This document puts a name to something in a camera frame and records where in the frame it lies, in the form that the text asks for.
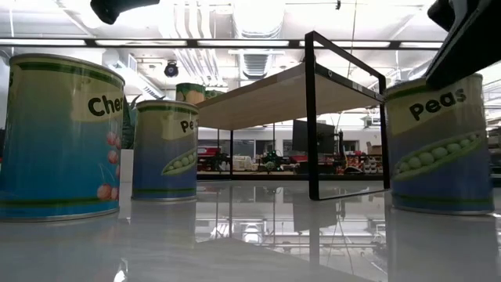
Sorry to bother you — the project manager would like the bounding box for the blue peas tin can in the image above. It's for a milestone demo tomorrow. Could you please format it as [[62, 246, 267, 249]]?
[[384, 73, 495, 216], [131, 99, 200, 202]]

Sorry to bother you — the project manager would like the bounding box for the blue cherries tin can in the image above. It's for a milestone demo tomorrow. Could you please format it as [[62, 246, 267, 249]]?
[[0, 53, 126, 223]]

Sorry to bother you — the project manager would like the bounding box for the black computer monitor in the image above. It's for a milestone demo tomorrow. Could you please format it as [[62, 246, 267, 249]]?
[[291, 119, 337, 154]]

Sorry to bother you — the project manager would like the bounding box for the long background workbench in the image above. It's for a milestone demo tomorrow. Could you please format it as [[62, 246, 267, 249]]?
[[196, 170, 384, 181]]

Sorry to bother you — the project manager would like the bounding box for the tin can with teal band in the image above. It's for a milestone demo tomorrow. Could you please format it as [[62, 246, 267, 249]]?
[[175, 82, 207, 105]]

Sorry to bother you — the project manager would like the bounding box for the black ceiling spotlight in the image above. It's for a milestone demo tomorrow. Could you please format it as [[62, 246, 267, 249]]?
[[163, 60, 180, 78]]

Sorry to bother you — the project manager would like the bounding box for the green snake plant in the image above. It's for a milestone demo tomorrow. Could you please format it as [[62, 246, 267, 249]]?
[[121, 93, 142, 150]]

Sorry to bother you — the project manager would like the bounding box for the white plant pot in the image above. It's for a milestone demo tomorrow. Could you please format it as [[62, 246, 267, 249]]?
[[119, 148, 135, 183]]

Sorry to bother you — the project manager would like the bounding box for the black frame wooden shelf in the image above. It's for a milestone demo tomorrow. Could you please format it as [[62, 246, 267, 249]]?
[[195, 30, 391, 201]]

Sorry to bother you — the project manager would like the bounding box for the black overhead rail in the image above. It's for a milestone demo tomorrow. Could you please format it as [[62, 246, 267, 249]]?
[[0, 37, 445, 51]]

